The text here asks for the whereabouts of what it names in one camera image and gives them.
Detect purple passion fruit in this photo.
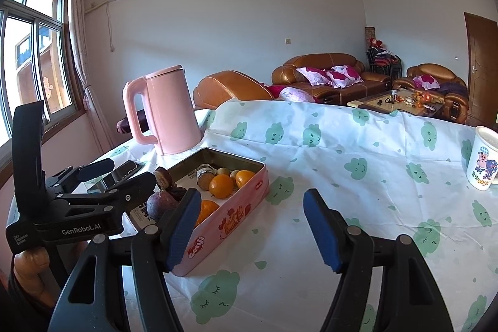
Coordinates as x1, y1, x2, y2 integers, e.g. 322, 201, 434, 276
146, 190, 178, 221

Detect purple swirl cake roll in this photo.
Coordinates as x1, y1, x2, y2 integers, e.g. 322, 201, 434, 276
196, 167, 217, 191

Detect orange tangerine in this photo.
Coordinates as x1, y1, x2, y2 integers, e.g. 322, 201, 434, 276
209, 175, 235, 200
195, 200, 219, 227
235, 169, 255, 188

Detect dark brown passion fruit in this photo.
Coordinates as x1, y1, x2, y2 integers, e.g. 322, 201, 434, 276
154, 167, 174, 190

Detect left hand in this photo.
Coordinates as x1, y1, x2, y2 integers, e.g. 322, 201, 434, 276
13, 248, 56, 307

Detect black smartphone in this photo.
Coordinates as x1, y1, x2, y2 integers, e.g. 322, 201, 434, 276
87, 160, 143, 194

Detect pink tin box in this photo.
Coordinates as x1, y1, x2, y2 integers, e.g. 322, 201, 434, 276
127, 147, 270, 277

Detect cloud pattern tablecloth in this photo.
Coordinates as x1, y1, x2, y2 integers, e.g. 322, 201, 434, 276
166, 101, 497, 331

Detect pink electric kettle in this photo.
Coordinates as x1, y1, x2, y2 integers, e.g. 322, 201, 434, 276
122, 65, 203, 155

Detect small brown kiwi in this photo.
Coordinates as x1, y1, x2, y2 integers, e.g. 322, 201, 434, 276
217, 167, 231, 176

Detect brown sofa armrest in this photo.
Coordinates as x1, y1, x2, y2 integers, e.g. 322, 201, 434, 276
192, 71, 274, 110

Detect white cartoon mug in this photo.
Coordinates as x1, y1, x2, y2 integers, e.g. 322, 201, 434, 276
466, 125, 498, 191

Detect coffee table with items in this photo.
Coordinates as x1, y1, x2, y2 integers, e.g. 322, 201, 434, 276
347, 88, 444, 117

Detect brown leather long sofa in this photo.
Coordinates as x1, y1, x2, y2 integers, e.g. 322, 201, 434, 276
272, 53, 392, 105

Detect stacked chairs in corner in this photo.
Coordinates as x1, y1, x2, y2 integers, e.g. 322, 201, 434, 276
365, 26, 403, 80

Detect brown leather armchair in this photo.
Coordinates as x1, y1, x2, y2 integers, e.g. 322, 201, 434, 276
392, 63, 468, 124

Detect beige curtain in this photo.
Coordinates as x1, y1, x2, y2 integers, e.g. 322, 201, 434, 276
68, 0, 115, 152

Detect brown wooden door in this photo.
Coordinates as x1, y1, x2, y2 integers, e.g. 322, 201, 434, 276
464, 13, 497, 128

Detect window with frame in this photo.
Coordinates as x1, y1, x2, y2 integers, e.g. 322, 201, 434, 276
1, 0, 83, 163

